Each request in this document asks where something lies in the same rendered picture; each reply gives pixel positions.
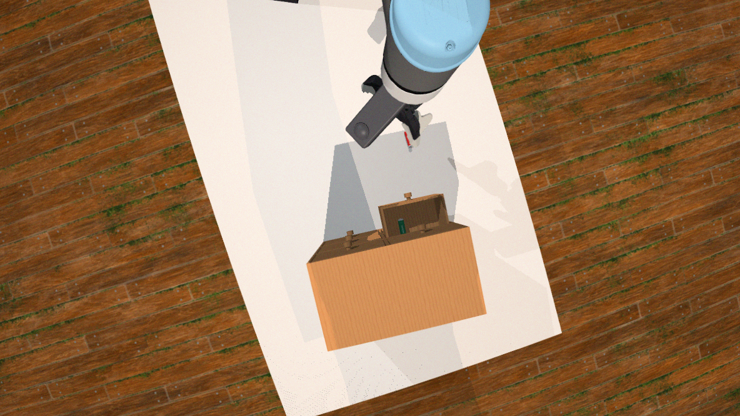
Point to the brown wooden chest of drawers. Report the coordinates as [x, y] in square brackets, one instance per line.
[397, 289]

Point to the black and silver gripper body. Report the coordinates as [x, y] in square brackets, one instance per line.
[407, 112]

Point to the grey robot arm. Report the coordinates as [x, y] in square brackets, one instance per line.
[426, 41]

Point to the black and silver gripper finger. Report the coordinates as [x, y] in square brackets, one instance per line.
[415, 125]
[369, 85]

